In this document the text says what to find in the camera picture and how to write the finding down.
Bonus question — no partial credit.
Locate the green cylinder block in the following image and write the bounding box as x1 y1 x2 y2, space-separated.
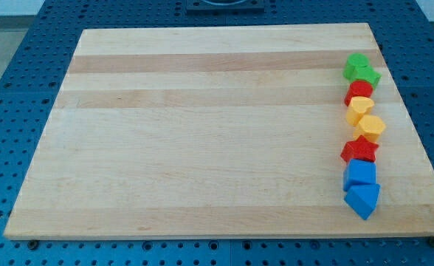
342 52 370 79

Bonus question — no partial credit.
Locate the red cylinder block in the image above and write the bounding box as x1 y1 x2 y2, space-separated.
344 81 373 106

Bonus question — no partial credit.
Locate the yellow heart block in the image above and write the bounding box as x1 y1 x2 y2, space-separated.
345 96 375 126

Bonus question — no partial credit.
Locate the wooden board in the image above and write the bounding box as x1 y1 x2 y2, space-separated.
4 23 434 240

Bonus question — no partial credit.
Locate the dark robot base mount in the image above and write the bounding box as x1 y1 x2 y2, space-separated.
185 0 266 13

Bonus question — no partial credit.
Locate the red star block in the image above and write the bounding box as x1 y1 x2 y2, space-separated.
340 135 379 163

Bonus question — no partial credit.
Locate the green star block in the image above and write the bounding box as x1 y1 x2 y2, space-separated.
349 66 382 89

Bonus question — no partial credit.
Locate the blue triangle block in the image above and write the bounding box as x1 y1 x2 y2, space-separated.
344 184 381 220

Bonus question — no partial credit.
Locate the yellow hexagon block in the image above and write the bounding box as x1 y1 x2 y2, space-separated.
353 115 386 143

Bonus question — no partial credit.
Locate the blue cube block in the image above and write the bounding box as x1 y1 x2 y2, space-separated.
342 159 376 191

